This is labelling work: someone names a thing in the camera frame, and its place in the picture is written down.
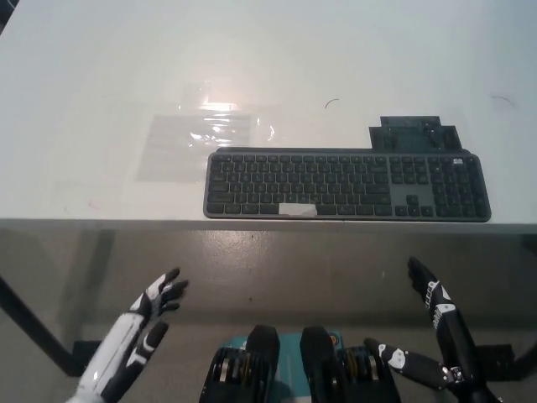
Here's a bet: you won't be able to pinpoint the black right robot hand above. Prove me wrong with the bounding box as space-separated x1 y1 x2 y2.
363 257 505 403

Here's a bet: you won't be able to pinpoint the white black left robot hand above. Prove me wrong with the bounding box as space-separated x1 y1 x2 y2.
75 268 190 403

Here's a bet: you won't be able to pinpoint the black ribbed right robot block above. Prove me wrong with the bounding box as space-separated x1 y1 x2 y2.
299 325 400 403

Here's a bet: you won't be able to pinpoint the black ribbed robot block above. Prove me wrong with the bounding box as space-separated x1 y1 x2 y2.
299 325 400 403
200 324 282 403

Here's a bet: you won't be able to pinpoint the black ribbed left robot block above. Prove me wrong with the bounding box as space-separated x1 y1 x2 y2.
200 324 282 403

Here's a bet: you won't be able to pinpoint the black robot legs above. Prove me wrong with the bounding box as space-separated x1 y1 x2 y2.
217 330 341 403

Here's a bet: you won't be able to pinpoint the dark grey full-size keyboard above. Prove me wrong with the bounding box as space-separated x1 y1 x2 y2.
203 145 492 222

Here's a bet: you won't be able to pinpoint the black table foot plate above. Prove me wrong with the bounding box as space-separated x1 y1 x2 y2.
72 339 106 376
472 343 515 367

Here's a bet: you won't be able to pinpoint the black table leg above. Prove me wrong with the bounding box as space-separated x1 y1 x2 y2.
0 273 87 376

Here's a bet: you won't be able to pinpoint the clear plastic sheet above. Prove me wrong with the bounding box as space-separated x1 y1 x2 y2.
136 81 280 184

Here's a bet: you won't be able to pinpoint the white tape strip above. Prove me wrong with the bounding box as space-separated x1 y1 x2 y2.
279 202 318 218

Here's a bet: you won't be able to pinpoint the black stepped mounting plate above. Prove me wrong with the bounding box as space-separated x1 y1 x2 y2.
368 115 473 153

